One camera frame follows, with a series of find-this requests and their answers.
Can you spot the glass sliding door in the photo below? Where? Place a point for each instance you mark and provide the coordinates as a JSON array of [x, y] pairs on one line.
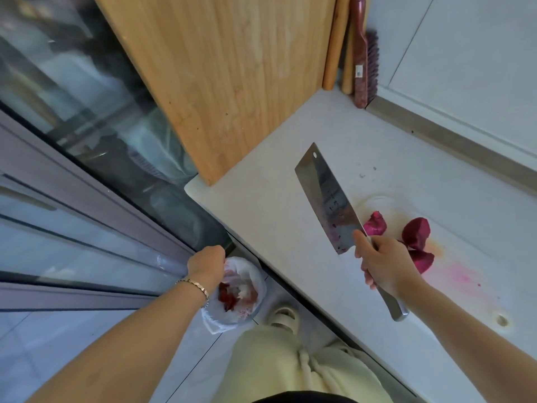
[[84, 79]]

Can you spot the pale yellow trousers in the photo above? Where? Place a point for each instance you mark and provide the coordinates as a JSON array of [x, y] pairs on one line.
[[277, 365]]

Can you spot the cream slipper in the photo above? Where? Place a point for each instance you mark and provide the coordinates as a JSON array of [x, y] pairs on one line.
[[283, 316]]

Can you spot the white plastic trash bag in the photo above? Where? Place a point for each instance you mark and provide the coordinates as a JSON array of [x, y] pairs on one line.
[[247, 276]]

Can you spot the magenta dragon fruit peel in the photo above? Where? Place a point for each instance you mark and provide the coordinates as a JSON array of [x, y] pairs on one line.
[[422, 261]]

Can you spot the person's left forearm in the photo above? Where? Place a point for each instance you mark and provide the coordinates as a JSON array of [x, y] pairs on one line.
[[138, 344]]

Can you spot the thin wooden rolling pin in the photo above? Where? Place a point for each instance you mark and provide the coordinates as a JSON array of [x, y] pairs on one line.
[[347, 62]]

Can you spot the white plastic cutting board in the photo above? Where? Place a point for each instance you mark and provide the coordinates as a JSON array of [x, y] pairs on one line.
[[470, 255]]

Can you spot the dark red dragon fruit peel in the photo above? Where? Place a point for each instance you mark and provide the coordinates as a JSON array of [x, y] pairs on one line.
[[416, 232]]

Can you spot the person's right forearm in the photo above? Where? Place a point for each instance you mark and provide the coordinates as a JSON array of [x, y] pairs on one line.
[[465, 335]]

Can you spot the large wooden cutting board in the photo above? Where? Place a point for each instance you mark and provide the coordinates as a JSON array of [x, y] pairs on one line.
[[226, 75]]

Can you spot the person's left hand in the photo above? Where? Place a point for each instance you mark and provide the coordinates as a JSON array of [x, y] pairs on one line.
[[205, 266]]

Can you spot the steel cleaver knife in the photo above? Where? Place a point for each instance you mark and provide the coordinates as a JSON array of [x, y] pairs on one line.
[[329, 199]]

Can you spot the red fruit peel scraps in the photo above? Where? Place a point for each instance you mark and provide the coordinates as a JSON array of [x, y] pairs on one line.
[[230, 295]]

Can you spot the small pink dragon fruit peel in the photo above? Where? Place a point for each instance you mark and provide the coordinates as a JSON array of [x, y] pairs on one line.
[[374, 225]]

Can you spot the grey door frame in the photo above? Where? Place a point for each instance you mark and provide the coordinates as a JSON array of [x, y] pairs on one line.
[[84, 230]]

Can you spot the person's right hand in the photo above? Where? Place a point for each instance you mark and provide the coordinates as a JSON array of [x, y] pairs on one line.
[[392, 264]]

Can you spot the thick wooden rolling pin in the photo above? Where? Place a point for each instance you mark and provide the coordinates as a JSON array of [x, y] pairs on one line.
[[336, 41]]

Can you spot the person's right thumb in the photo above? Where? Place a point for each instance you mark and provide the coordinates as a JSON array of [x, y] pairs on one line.
[[358, 245]]

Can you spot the person's left fingers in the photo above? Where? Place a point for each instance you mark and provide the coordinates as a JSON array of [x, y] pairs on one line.
[[216, 250]]

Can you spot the black shirt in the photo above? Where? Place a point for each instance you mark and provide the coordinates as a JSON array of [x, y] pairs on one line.
[[304, 397]]

